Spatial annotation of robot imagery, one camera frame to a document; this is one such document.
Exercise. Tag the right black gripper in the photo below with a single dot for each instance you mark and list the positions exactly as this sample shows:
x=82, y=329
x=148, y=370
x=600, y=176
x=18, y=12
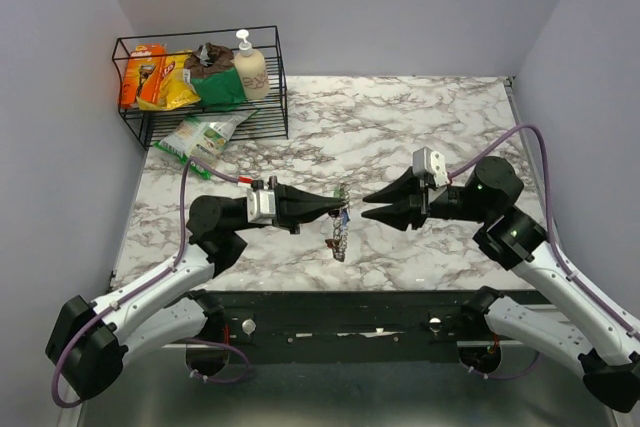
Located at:
x=414, y=195

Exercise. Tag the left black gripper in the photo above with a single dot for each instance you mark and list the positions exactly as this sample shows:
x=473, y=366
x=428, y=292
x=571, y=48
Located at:
x=295, y=207

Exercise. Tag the metal disc with keyrings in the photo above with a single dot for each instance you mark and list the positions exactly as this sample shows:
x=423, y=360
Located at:
x=340, y=232

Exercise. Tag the key with blue tag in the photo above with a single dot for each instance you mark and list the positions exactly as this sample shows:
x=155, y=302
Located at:
x=344, y=217

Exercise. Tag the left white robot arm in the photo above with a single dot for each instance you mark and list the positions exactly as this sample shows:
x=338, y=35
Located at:
x=93, y=341

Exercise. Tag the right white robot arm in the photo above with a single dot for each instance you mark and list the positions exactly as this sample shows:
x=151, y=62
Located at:
x=600, y=343

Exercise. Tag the key with red tag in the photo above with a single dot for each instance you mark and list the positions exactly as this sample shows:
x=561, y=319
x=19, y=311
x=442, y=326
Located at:
x=332, y=243

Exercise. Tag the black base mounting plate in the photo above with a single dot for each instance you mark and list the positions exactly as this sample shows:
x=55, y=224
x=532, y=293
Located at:
x=342, y=327

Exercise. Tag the green white snack bag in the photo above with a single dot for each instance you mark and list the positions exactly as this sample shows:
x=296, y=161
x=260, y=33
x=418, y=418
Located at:
x=204, y=138

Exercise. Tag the beige pump soap bottle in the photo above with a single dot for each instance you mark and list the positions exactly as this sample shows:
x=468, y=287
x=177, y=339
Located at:
x=250, y=65

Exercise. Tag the green and brown bag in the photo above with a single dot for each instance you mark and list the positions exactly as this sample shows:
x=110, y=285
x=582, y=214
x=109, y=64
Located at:
x=214, y=77

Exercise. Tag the yellow chips bag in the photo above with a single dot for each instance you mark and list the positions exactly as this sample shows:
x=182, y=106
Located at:
x=174, y=90

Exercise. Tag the orange razor package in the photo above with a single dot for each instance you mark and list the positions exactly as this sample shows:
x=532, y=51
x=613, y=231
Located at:
x=142, y=75

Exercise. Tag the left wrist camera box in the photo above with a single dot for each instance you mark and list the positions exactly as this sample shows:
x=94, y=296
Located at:
x=260, y=203

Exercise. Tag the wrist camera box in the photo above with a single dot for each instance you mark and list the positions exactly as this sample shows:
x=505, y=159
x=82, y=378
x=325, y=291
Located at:
x=430, y=166
x=260, y=203

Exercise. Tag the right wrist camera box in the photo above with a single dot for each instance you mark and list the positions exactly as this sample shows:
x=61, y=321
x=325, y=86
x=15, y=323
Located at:
x=430, y=166

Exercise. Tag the black wire basket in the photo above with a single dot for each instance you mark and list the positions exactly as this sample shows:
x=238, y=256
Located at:
x=272, y=118

